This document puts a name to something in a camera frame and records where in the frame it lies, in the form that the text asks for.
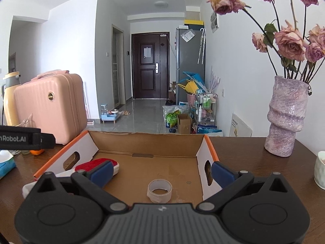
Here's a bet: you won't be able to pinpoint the pink textured vase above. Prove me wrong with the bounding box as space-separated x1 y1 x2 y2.
264 75 309 158

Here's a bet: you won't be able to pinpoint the grey refrigerator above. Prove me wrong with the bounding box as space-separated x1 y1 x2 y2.
175 24 205 105

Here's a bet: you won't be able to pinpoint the red white lint brush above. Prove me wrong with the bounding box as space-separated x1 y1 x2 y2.
22 157 120 199

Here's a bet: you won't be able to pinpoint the small cardboard box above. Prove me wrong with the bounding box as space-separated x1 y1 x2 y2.
177 113 192 134

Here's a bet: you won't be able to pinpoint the clear tape roll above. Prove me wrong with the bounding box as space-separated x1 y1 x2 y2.
146 179 173 204

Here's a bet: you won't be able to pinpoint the orange fruit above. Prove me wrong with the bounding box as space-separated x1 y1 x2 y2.
30 149 45 156

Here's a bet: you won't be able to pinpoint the dark brown door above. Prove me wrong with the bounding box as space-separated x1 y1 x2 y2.
132 33 170 99

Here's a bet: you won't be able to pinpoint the pink suitcase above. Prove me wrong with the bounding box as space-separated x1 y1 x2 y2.
14 70 87 145

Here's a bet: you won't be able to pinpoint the red cardboard box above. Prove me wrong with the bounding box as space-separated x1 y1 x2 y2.
34 131 221 205

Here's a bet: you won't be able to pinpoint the dried pink flowers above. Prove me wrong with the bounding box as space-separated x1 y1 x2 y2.
207 0 324 84

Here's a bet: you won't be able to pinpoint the yellow thermos jug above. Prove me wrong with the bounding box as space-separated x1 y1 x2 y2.
2 72 21 126

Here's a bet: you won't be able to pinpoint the blue tissue pack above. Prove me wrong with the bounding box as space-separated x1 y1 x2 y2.
0 150 16 179

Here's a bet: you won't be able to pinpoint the clear glass cup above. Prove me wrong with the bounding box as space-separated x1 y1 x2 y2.
16 114 34 155

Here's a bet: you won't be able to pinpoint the metal storage cart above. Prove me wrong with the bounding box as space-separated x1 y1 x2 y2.
193 92 218 134

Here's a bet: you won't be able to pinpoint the white ceramic cup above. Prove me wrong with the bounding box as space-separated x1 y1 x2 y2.
314 151 325 190

